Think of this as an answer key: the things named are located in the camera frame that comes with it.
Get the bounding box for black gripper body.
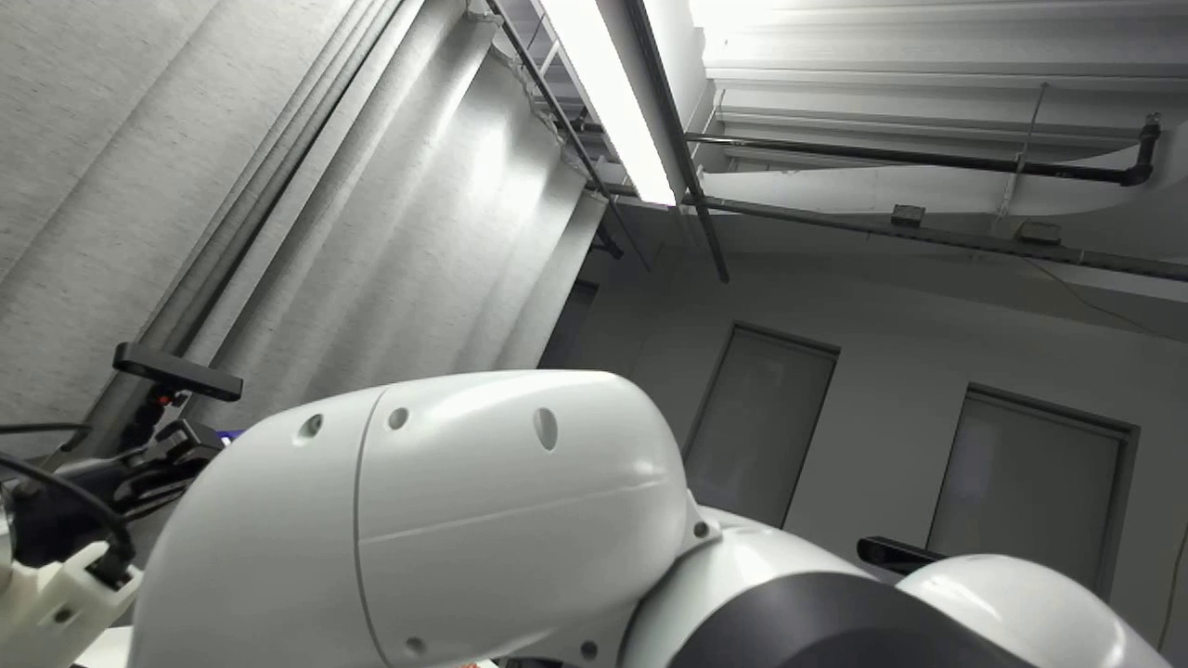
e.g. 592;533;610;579
47;441;173;518

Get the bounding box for black tripod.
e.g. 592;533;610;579
65;382;173;471

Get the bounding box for grey curtain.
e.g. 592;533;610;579
0;0;376;432
69;0;612;523

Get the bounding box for ceiling light strip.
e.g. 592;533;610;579
539;0;679;209

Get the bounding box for grey door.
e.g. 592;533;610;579
679;321;841;532
923;382;1141;601

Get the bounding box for dark ceiling beam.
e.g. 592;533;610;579
615;0;736;285

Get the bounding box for black ceiling pipe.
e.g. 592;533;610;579
683;113;1164;193

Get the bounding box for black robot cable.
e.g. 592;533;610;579
0;453;138;588

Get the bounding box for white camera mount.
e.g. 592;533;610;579
0;515;146;668

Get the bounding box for ceiling cable tray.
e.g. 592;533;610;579
482;0;623;201

